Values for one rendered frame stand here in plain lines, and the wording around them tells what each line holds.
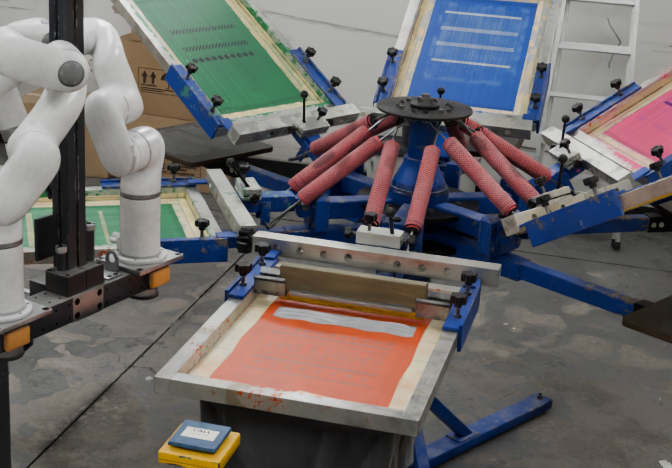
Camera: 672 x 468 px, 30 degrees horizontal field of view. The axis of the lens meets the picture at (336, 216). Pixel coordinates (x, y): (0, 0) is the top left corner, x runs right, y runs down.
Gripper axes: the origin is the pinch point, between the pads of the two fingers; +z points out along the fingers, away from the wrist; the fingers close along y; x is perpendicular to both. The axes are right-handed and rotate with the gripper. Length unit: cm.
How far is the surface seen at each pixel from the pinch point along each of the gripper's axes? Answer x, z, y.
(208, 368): 8, 42, -48
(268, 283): -32, 40, -33
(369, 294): -42, 48, -56
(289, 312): -28, 46, -41
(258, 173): -128, 41, 54
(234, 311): -16, 40, -35
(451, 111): -126, 26, -36
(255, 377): 5, 46, -58
